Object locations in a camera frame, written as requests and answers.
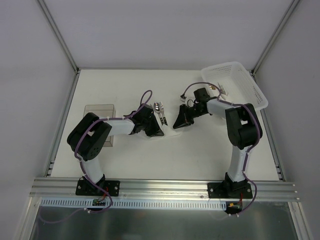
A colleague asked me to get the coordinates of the white paper napkin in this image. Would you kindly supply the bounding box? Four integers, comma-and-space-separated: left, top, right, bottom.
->
160, 124, 180, 138

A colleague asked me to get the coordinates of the black handled steel spoon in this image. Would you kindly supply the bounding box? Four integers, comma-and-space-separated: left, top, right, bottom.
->
153, 102, 167, 125

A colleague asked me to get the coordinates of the black handled steel fork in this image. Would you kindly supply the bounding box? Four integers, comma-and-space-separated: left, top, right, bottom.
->
159, 101, 168, 125

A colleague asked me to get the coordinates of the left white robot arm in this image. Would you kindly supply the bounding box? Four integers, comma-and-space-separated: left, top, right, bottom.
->
67, 104, 165, 195

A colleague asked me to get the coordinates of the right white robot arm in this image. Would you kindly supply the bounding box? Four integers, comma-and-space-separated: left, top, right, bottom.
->
173, 87, 263, 199

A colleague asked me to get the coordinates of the silver utensil in basket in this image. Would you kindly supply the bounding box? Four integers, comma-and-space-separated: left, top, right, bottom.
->
218, 83, 228, 99

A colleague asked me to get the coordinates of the clear smoky plastic box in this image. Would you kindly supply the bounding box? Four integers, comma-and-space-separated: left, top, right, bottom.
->
83, 104, 116, 148

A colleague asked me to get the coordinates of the white perforated plastic basket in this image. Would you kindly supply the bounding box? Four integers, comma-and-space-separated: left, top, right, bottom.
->
200, 61, 269, 111

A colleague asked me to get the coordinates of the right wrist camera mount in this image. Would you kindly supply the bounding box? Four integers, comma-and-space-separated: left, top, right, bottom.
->
180, 95, 196, 107

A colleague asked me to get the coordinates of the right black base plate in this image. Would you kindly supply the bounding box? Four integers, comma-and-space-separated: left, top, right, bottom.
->
207, 182, 253, 199

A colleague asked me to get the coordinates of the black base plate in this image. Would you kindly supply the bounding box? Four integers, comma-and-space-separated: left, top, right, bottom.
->
207, 182, 253, 199
75, 178, 121, 197

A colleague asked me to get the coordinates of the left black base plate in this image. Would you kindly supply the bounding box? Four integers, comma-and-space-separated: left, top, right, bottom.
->
75, 178, 121, 197

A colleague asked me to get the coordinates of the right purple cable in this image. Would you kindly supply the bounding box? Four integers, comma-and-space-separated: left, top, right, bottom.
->
181, 81, 258, 218

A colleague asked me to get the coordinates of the white slotted cable duct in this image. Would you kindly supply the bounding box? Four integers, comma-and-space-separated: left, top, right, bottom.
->
40, 197, 227, 211

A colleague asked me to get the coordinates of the aluminium mounting rail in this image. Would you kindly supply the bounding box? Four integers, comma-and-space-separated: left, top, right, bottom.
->
29, 177, 301, 202

